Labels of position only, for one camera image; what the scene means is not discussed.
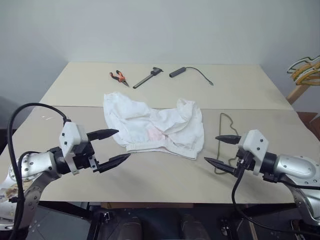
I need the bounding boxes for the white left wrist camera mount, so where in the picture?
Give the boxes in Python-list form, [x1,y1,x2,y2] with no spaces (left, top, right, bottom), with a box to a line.
[59,121,89,176]

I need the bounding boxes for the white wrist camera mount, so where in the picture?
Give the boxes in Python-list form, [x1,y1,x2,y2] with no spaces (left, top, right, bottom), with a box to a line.
[59,121,89,176]
[236,129,270,176]

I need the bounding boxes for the dark wire clothes hanger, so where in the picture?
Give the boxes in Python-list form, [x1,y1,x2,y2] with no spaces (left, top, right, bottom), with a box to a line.
[213,112,241,176]

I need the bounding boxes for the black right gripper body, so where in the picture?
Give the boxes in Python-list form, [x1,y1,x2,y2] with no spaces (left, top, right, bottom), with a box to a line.
[234,149,255,171]

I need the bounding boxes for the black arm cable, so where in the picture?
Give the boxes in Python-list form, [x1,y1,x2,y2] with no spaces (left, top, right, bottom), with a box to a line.
[6,102,70,240]
[231,151,320,238]

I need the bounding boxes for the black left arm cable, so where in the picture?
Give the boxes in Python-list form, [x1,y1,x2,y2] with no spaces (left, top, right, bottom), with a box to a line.
[6,102,70,240]

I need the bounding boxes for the white shorts garment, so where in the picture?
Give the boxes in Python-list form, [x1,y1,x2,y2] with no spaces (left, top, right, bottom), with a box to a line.
[103,91,205,161]

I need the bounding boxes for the wooden rack leg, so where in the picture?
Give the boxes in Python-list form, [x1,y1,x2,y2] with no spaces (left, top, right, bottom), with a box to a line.
[286,83,310,106]

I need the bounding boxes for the black digital caliper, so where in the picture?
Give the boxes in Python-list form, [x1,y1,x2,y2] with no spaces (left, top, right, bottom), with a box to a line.
[132,66,165,90]

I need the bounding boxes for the black table frame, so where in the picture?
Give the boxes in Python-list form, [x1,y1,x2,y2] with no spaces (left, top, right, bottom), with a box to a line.
[34,199,300,240]

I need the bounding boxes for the bunch of wooden hangers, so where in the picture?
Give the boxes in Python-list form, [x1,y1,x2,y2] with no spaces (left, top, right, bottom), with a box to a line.
[291,61,320,87]

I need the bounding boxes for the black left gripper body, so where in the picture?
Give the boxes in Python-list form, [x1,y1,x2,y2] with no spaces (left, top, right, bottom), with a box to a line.
[72,140,99,174]

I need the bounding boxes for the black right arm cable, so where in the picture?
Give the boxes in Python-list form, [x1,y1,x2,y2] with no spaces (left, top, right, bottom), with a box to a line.
[231,151,320,238]

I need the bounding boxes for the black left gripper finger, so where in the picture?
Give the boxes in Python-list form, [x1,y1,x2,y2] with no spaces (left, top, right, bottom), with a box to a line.
[86,128,120,142]
[95,152,132,174]

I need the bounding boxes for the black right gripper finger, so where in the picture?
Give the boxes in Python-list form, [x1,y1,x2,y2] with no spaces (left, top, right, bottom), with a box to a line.
[203,156,239,176]
[215,134,242,146]

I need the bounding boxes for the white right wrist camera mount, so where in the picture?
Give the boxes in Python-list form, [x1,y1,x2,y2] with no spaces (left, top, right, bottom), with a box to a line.
[236,129,270,176]

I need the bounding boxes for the orange and black pliers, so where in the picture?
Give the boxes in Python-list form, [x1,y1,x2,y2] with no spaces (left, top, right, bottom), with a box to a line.
[108,70,130,88]

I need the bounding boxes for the dark grey USB hub with cable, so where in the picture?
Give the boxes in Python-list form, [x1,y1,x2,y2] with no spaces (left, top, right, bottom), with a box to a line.
[168,66,215,87]

